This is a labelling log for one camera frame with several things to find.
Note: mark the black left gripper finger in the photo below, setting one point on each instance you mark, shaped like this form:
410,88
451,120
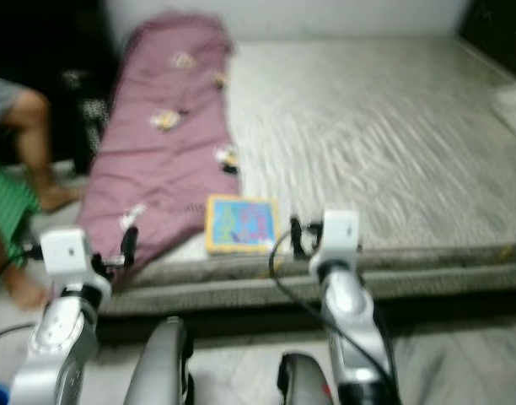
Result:
130,243

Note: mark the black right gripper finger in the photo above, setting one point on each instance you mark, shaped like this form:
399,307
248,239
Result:
297,233

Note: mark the colourful children's book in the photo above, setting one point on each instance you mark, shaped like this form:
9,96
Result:
241,224

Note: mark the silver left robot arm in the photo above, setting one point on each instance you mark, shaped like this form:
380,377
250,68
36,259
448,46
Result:
56,337

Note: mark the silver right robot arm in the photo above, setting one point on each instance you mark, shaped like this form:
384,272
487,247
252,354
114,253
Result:
346,312

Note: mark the maroon blanket with cartoon prints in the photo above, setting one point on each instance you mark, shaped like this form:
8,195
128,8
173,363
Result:
165,152

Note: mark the dark bed base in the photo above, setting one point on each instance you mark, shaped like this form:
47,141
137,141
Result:
233,325

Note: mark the green plastic stool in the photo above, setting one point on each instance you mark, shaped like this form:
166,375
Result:
12,207

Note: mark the white quilted mattress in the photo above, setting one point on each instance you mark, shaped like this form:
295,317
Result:
359,126

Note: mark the silver right robot leg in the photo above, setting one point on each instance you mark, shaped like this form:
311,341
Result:
302,384

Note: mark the seated person in grey shorts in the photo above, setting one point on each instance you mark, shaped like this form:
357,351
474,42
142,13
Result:
34,126

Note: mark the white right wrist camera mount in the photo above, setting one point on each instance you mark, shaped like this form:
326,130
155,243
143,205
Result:
341,234

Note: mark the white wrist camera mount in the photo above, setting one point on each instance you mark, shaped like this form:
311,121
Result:
341,234
64,251

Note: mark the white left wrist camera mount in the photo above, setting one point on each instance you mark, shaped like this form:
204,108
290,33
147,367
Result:
64,251

